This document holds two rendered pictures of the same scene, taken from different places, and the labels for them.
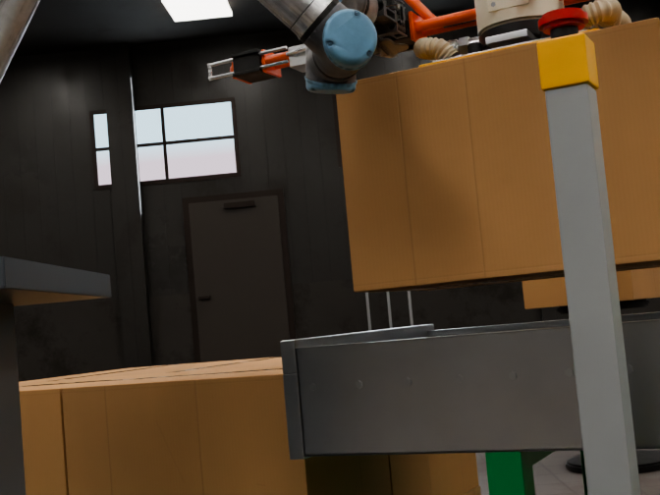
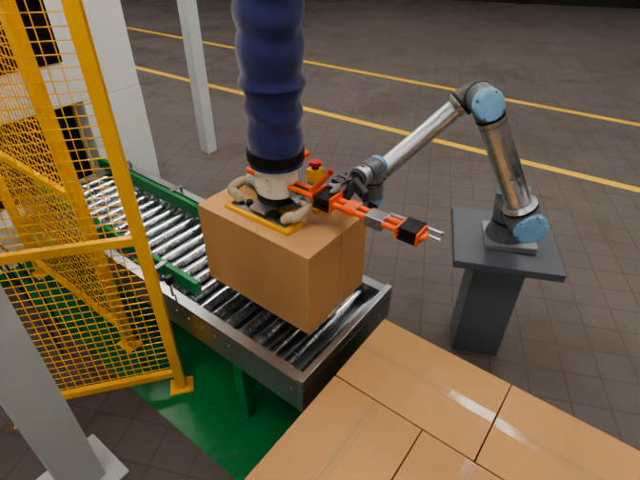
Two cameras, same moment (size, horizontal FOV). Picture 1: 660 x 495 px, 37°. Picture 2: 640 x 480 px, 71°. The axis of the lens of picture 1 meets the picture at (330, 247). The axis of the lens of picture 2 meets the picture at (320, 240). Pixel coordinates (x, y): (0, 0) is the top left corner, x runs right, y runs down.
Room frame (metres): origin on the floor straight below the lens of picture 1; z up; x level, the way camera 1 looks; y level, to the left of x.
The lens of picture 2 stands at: (3.45, 0.05, 2.10)
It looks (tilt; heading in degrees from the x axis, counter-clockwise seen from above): 37 degrees down; 190
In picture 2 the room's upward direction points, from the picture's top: 1 degrees clockwise
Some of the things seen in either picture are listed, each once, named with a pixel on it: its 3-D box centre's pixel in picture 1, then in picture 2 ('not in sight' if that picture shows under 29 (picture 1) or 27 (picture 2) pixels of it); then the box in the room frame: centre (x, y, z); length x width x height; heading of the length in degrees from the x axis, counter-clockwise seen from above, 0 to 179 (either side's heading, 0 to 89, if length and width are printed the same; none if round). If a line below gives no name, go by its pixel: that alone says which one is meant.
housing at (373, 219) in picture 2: (308, 57); (376, 219); (2.11, 0.01, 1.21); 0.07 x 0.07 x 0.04; 64
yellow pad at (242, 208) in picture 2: not in sight; (262, 210); (2.00, -0.45, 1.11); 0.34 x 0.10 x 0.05; 64
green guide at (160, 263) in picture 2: not in sight; (99, 233); (1.65, -1.55, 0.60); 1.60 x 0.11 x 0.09; 64
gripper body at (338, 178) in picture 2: (374, 18); (348, 184); (1.89, -0.13, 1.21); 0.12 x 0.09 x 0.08; 154
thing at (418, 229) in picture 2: (256, 67); (410, 231); (2.17, 0.13, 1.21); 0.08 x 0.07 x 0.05; 64
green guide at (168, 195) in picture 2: not in sight; (175, 194); (1.17, -1.31, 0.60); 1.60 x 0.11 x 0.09; 64
